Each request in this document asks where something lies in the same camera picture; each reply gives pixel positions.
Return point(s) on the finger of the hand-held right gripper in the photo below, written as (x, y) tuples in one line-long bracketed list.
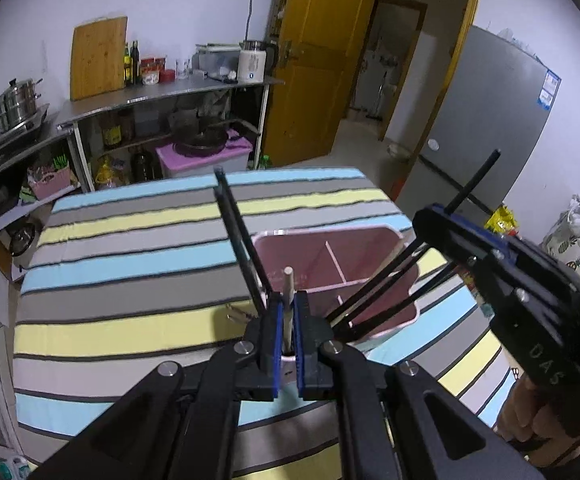
[(450, 245), (495, 240)]

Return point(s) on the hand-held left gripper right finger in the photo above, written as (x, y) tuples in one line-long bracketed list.
[(300, 345)]

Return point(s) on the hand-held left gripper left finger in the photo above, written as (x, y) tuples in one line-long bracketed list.
[(275, 345)]

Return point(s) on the beige wooden chopstick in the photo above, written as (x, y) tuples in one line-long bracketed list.
[(288, 290)]

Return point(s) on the pink plastic utensil basket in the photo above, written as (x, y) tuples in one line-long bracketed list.
[(360, 255)]

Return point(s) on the person's right hand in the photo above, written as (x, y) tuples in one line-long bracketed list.
[(525, 415)]

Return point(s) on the yellow snack bag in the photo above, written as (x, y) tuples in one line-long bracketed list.
[(502, 220)]

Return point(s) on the silver metal chopstick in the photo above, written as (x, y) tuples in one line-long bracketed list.
[(240, 316), (235, 307)]

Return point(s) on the pineapple print cloth bag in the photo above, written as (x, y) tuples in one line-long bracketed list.
[(567, 240)]

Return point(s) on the grey refrigerator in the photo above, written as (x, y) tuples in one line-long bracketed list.
[(485, 120)]

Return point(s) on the striped tablecloth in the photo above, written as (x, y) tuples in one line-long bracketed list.
[(119, 270)]

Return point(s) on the purple lidded storage box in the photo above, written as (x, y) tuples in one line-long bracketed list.
[(194, 162)]

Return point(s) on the dark brown jug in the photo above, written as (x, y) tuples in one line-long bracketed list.
[(145, 167)]

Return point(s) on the black wok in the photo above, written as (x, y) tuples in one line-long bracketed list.
[(199, 137)]

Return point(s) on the yellow wooden door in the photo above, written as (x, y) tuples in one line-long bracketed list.
[(320, 60)]

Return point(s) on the yellow cooking oil jug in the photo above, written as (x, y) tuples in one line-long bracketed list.
[(112, 175)]

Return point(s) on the white electric kettle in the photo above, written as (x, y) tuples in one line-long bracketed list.
[(252, 65)]

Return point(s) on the steel shelf table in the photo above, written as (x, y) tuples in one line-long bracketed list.
[(169, 92)]

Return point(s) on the small pink basket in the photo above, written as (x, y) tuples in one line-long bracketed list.
[(49, 185)]

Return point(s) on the clear plastic container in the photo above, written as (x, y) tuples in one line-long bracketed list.
[(214, 62)]

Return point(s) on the glass cup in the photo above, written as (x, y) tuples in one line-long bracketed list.
[(182, 69)]

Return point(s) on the dark green oil bottle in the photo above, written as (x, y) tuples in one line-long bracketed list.
[(135, 65), (127, 67)]

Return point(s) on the induction cooker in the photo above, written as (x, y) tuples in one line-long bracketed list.
[(19, 137)]

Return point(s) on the wooden cutting board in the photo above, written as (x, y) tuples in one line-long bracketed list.
[(98, 57)]

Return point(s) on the steel steamer pot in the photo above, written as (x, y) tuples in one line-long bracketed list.
[(15, 105)]

